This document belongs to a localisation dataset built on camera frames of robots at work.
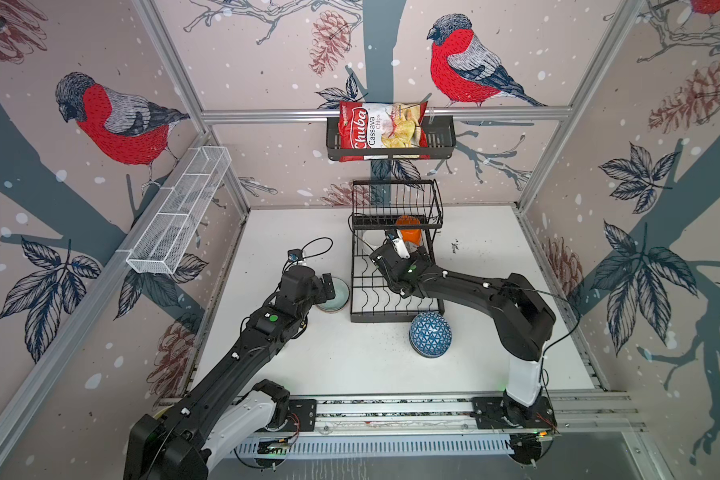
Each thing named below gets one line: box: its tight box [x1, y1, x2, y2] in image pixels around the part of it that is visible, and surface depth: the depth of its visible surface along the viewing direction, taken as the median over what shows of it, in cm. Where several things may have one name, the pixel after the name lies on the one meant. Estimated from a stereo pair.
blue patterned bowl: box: [409, 312, 453, 359], surface depth 83 cm
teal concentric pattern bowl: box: [316, 277, 350, 312], surface depth 92 cm
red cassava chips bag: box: [338, 101, 430, 162], surface depth 90 cm
